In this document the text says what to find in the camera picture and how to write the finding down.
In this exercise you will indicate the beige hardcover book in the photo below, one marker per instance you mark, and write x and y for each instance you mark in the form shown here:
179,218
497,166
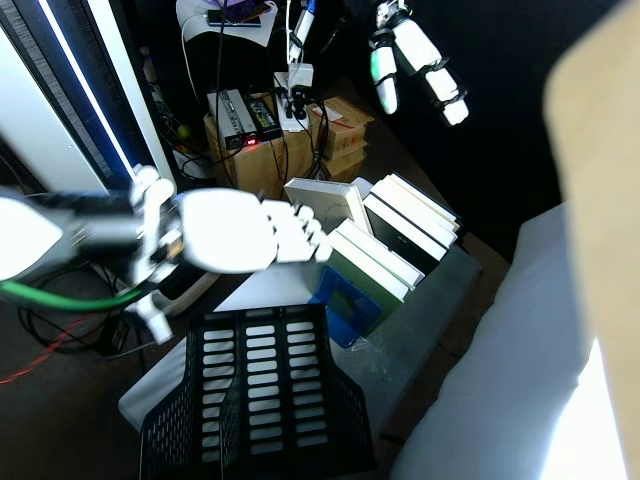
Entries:
325,195

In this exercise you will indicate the cardboard box with white label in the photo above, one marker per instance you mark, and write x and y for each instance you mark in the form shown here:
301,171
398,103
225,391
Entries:
345,135

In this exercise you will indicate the black power plug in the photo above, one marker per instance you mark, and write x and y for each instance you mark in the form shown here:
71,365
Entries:
300,97

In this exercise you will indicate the small plain cardboard box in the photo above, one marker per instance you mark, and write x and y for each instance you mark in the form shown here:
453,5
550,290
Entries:
345,170

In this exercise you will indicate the white power strip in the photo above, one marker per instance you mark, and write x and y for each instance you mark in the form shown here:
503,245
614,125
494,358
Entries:
285,107

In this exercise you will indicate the black Century book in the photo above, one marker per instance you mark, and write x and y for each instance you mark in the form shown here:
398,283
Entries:
422,200

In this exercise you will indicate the cream spine book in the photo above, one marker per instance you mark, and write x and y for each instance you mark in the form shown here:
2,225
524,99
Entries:
414,210

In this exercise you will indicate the black battery charger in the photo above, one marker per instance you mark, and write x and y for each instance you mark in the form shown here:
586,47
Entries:
262,117

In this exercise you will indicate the smartphone with purple screen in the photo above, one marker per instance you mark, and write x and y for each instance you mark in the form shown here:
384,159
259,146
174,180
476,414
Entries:
245,7

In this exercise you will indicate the white spine book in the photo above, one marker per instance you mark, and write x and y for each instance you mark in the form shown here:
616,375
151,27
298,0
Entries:
405,221

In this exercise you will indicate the dark smartphone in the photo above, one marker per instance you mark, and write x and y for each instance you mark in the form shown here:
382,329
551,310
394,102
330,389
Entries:
235,21

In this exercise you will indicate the silver power supply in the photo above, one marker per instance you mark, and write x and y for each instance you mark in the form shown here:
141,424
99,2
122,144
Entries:
227,115

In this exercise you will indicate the large cardboard box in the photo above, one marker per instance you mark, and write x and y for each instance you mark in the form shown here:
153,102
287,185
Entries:
250,165

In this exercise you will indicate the black Let It Be book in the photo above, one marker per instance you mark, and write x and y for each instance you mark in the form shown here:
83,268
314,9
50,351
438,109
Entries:
395,250

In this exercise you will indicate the black book grey label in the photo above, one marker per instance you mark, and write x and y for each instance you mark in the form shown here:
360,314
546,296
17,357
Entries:
385,252

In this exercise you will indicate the beige blurred panel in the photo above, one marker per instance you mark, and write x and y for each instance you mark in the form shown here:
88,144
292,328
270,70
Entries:
600,150

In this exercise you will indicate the white round stool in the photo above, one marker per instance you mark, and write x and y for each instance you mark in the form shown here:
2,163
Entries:
190,22

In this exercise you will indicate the green cover book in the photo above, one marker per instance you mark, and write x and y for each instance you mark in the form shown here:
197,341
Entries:
367,270

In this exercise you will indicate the small green ball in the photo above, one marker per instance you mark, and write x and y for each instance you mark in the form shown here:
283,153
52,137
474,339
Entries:
184,131

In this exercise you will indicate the blue metal bookend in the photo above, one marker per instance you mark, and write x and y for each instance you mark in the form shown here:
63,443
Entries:
322,285

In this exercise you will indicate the clear plastic wrap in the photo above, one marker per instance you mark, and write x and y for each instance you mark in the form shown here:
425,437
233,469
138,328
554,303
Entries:
372,360

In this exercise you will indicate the white sheet covered couch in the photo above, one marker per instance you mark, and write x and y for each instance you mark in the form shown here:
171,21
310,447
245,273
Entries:
500,375

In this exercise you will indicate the white column with light strip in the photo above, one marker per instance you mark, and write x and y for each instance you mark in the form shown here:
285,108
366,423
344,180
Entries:
45,115

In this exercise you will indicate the black mesh file rack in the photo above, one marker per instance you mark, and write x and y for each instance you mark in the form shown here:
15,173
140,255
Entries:
231,425

